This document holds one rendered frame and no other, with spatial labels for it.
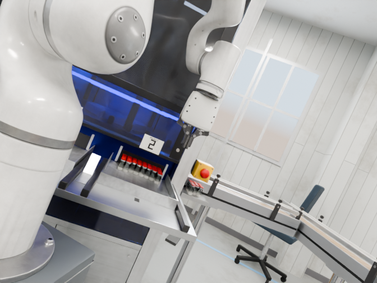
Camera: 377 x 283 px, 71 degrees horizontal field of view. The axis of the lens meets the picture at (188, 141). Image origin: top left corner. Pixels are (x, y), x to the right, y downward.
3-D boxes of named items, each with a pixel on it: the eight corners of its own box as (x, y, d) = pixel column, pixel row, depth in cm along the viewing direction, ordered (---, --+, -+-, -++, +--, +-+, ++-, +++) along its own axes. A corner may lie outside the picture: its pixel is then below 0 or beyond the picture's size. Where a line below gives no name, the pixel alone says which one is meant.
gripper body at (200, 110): (219, 100, 85) (205, 131, 86) (191, 86, 83) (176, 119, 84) (226, 99, 78) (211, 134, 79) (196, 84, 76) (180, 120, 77)
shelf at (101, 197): (14, 128, 106) (15, 123, 105) (173, 189, 120) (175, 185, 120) (-88, 146, 59) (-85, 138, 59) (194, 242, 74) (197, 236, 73)
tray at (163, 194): (109, 159, 114) (113, 152, 113) (165, 181, 119) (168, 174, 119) (96, 182, 81) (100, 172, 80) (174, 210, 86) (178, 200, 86)
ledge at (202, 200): (176, 186, 127) (177, 183, 127) (200, 196, 129) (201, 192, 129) (180, 196, 113) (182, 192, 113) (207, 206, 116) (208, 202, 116)
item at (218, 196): (174, 192, 122) (188, 161, 121) (170, 183, 137) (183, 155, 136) (295, 238, 136) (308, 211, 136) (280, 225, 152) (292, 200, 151)
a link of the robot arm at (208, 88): (220, 93, 86) (216, 101, 86) (196, 81, 84) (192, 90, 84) (229, 92, 77) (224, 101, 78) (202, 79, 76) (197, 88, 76)
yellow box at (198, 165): (189, 173, 119) (196, 158, 119) (203, 178, 121) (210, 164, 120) (193, 177, 112) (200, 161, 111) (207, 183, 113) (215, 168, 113)
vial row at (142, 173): (117, 166, 108) (122, 156, 107) (157, 182, 111) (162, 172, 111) (116, 167, 105) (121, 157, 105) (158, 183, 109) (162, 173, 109)
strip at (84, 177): (85, 169, 88) (92, 153, 88) (93, 172, 89) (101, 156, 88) (74, 181, 74) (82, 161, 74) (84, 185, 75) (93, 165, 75)
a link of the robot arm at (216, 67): (192, 76, 79) (218, 85, 75) (210, 35, 78) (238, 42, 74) (203, 86, 87) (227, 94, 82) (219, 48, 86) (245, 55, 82)
